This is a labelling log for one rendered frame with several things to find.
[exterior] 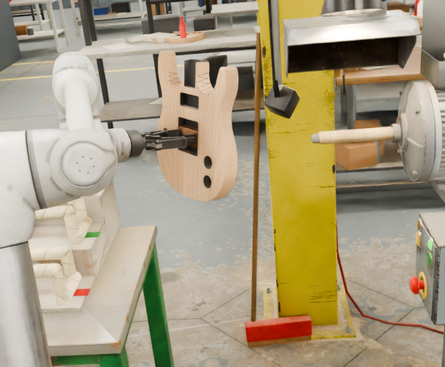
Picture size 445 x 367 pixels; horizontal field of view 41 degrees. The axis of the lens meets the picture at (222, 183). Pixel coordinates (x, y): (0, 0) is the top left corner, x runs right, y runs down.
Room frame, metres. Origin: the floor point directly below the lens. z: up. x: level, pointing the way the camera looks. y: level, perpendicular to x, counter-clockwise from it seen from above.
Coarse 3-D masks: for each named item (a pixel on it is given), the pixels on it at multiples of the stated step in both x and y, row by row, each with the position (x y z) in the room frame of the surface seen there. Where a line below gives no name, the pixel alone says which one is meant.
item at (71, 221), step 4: (68, 216) 1.42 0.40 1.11; (72, 216) 1.42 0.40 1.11; (64, 220) 1.43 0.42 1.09; (68, 220) 1.42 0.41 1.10; (72, 220) 1.42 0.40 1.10; (76, 220) 1.43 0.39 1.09; (68, 224) 1.42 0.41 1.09; (72, 224) 1.42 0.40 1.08; (76, 224) 1.43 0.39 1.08; (68, 228) 1.42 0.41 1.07; (72, 228) 1.42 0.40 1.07; (76, 228) 1.43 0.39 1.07; (68, 232) 1.42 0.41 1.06; (72, 232) 1.42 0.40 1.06; (76, 232) 1.42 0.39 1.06; (68, 236) 1.42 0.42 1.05; (72, 236) 1.42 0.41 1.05; (68, 240) 1.43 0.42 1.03; (72, 240) 1.42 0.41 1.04; (72, 244) 1.42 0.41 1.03; (76, 244) 1.42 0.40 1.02
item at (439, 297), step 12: (420, 216) 1.21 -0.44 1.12; (432, 216) 1.20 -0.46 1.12; (444, 216) 1.20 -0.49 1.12; (432, 228) 1.15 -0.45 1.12; (444, 228) 1.14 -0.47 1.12; (420, 240) 1.18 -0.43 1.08; (444, 240) 1.09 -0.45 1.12; (420, 252) 1.18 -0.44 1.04; (432, 252) 1.10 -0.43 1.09; (444, 252) 1.07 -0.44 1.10; (420, 264) 1.18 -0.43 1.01; (432, 264) 1.09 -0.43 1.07; (444, 264) 1.07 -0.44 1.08; (420, 276) 1.17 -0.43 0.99; (432, 276) 1.09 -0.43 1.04; (444, 276) 1.07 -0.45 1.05; (432, 288) 1.08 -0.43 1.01; (444, 288) 1.07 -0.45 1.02; (432, 300) 1.08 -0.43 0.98; (444, 300) 1.07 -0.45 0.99; (432, 312) 1.08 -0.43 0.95; (444, 312) 1.07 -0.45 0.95; (444, 324) 1.07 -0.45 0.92
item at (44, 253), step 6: (36, 252) 1.35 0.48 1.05; (42, 252) 1.35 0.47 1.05; (48, 252) 1.35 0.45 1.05; (54, 252) 1.35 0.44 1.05; (60, 252) 1.34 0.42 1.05; (66, 252) 1.34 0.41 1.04; (36, 258) 1.35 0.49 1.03; (42, 258) 1.35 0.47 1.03; (48, 258) 1.35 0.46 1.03; (54, 258) 1.34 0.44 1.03; (60, 258) 1.34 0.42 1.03
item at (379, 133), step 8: (368, 128) 1.43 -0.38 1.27; (376, 128) 1.42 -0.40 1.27; (384, 128) 1.42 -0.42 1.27; (320, 136) 1.42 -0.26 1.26; (328, 136) 1.42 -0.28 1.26; (336, 136) 1.42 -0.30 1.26; (344, 136) 1.41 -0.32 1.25; (352, 136) 1.41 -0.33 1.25; (360, 136) 1.41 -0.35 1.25; (368, 136) 1.41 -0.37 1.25; (376, 136) 1.41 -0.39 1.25; (384, 136) 1.41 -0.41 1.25; (392, 136) 1.41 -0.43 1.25
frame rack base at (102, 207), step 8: (112, 184) 1.68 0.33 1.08; (104, 192) 1.59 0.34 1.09; (112, 192) 1.67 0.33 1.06; (88, 200) 1.55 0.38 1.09; (96, 200) 1.55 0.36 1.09; (104, 200) 1.58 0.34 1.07; (112, 200) 1.65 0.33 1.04; (88, 208) 1.55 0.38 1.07; (96, 208) 1.55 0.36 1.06; (104, 208) 1.57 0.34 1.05; (112, 208) 1.64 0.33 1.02; (88, 216) 1.55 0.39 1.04; (96, 216) 1.55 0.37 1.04; (104, 216) 1.55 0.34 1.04; (112, 216) 1.63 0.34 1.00; (40, 224) 1.57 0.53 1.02; (48, 224) 1.57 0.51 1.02; (112, 224) 1.61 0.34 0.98; (120, 224) 1.69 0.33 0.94; (112, 232) 1.60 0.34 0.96; (112, 240) 1.59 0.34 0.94
